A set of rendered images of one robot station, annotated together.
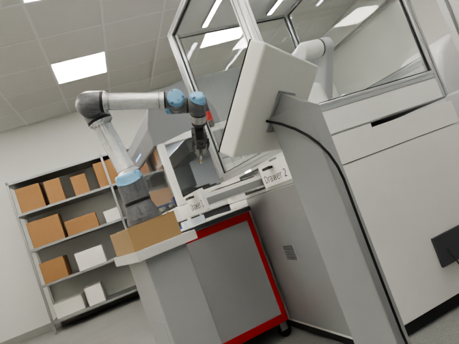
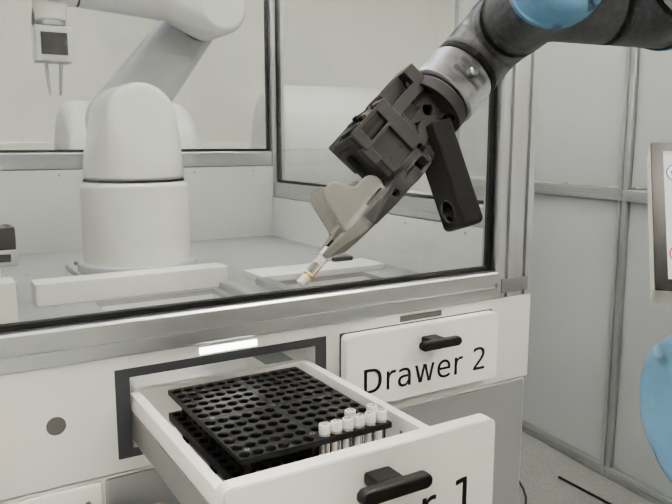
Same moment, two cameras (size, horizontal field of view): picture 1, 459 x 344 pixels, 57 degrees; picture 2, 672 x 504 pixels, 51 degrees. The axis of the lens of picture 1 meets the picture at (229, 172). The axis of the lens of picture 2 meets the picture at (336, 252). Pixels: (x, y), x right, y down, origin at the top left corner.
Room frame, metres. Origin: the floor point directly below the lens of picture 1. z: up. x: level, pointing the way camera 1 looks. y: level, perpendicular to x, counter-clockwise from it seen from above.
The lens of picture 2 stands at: (2.32, 0.79, 1.20)
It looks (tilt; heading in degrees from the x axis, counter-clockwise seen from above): 9 degrees down; 261
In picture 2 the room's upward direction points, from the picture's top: straight up
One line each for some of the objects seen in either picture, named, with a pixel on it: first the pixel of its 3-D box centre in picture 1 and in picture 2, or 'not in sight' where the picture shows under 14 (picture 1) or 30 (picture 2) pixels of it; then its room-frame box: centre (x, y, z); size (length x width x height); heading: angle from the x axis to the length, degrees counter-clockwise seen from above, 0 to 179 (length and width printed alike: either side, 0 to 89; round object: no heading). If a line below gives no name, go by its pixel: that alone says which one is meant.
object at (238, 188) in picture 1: (233, 190); (270, 432); (2.27, 0.02, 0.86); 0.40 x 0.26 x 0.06; 112
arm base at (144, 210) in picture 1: (141, 210); not in sight; (1.85, 0.42, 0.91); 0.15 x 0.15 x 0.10
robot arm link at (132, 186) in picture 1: (132, 185); not in sight; (1.85, 0.42, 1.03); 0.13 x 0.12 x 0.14; 7
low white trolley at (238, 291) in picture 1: (210, 286); not in sight; (2.58, 0.34, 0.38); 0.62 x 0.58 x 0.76; 22
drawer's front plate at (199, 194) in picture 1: (197, 202); (370, 503); (2.19, 0.21, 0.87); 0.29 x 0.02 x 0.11; 22
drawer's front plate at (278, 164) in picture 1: (275, 172); (424, 357); (2.01, -0.20, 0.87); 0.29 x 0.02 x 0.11; 22
